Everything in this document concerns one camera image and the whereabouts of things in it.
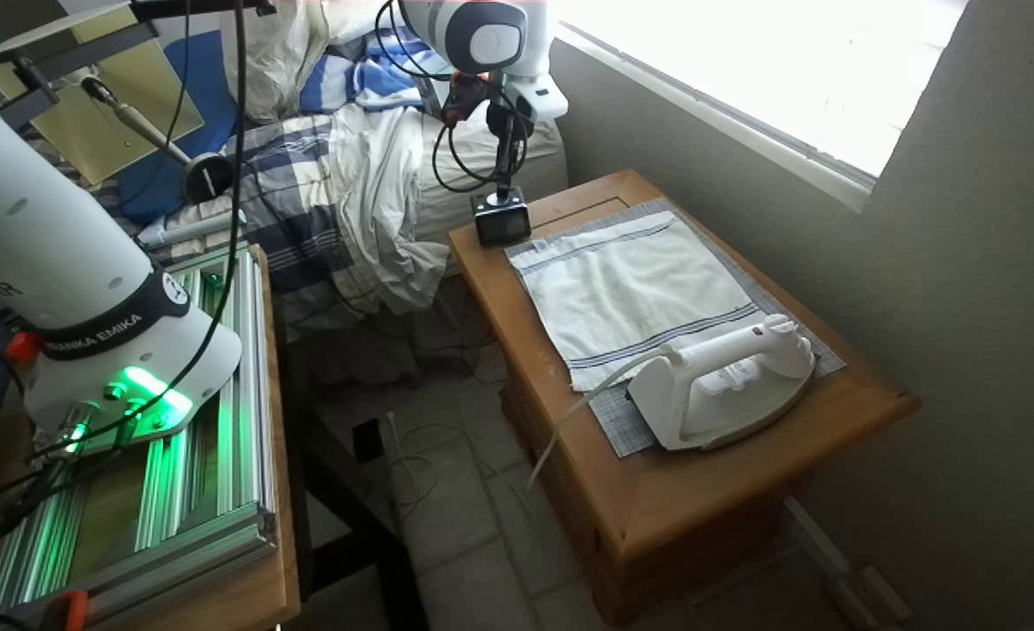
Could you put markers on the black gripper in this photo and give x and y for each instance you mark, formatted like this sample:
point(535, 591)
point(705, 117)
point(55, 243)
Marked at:
point(510, 124)

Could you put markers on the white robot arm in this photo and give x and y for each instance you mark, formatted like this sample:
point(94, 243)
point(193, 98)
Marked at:
point(46, 234)

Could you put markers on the white towel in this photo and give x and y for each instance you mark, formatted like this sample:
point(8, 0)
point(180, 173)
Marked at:
point(632, 291)

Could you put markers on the window sill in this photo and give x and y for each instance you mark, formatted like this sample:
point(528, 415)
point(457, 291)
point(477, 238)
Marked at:
point(712, 117)

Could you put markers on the blue plaid blanket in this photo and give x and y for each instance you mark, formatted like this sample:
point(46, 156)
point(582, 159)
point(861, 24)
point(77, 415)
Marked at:
point(293, 234)

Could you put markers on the white pillow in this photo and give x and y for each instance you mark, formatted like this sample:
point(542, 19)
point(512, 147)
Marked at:
point(290, 52)

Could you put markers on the white clothes iron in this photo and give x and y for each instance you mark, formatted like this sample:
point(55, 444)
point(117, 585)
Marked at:
point(726, 391)

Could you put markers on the wooden nightstand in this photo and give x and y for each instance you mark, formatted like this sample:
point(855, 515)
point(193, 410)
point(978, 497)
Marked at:
point(679, 504)

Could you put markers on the yellow board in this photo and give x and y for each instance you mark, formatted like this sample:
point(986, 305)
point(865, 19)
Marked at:
point(82, 133)

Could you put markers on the red round knob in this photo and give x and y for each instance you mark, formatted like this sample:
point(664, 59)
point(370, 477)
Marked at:
point(22, 349)

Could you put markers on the white baseboard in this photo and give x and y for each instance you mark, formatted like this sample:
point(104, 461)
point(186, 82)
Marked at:
point(844, 567)

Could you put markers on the orange clamp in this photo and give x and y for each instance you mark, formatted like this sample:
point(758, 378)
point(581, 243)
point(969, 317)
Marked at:
point(69, 611)

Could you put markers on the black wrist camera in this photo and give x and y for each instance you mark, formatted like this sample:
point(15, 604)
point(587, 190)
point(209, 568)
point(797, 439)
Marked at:
point(464, 98)

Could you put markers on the black metal table frame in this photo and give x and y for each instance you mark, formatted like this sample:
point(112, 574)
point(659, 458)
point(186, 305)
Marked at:
point(351, 548)

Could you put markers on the aluminium rail base frame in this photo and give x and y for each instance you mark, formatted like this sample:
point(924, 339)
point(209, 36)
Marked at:
point(201, 467)

